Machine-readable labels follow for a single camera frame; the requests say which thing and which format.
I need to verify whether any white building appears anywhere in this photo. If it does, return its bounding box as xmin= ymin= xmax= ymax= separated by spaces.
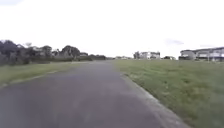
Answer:
xmin=133 ymin=50 xmax=161 ymax=61

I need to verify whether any grey asphalt path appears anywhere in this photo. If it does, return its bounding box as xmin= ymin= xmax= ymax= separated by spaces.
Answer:
xmin=0 ymin=60 xmax=193 ymax=128

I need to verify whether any grass field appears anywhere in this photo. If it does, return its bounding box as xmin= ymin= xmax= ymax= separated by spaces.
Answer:
xmin=111 ymin=58 xmax=224 ymax=128

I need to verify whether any row of trees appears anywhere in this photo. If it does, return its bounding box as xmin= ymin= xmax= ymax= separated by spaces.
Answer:
xmin=0 ymin=39 xmax=108 ymax=66

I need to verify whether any grass strip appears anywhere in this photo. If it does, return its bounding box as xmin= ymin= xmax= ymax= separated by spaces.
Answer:
xmin=0 ymin=60 xmax=88 ymax=88

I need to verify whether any long grey building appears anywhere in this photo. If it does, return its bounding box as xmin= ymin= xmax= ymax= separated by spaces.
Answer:
xmin=178 ymin=46 xmax=224 ymax=62

